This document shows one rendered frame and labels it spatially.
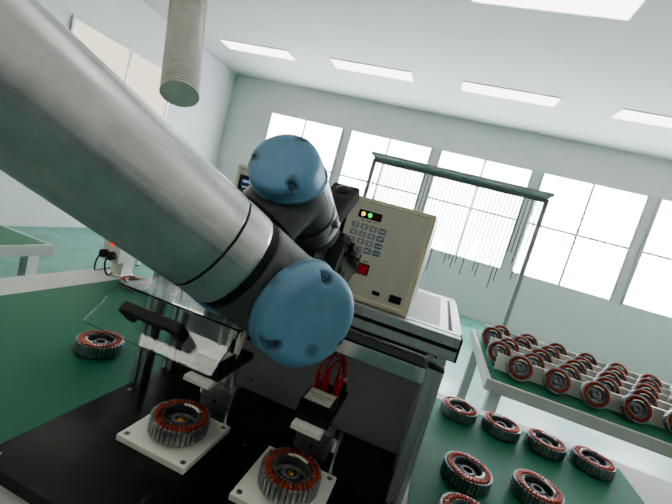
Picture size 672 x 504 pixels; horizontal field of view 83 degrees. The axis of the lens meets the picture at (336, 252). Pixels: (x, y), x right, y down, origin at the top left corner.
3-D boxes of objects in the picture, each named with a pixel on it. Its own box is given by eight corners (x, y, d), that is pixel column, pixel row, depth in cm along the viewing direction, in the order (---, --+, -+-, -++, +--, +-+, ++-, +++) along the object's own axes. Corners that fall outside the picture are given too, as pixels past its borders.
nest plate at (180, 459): (182, 475, 65) (184, 469, 65) (115, 439, 69) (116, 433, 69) (229, 432, 80) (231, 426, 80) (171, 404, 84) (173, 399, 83)
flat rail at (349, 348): (430, 387, 70) (434, 372, 69) (159, 283, 85) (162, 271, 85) (430, 385, 71) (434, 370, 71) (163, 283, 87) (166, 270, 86)
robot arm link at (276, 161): (222, 171, 37) (280, 113, 39) (258, 220, 47) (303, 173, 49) (277, 213, 35) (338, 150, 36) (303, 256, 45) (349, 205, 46)
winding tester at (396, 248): (406, 317, 74) (437, 216, 71) (217, 253, 85) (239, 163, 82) (419, 289, 111) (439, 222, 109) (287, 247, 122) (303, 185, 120)
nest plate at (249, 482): (309, 542, 59) (311, 535, 59) (227, 499, 63) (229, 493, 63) (335, 482, 74) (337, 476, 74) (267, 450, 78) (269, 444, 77)
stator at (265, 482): (304, 521, 61) (310, 501, 61) (244, 490, 64) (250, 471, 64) (325, 478, 72) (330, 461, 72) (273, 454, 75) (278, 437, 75)
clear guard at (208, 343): (209, 379, 54) (219, 339, 53) (81, 322, 60) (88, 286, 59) (296, 325, 85) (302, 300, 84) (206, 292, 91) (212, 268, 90)
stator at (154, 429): (178, 458, 67) (183, 439, 67) (133, 430, 71) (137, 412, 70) (218, 429, 78) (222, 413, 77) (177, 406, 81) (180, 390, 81)
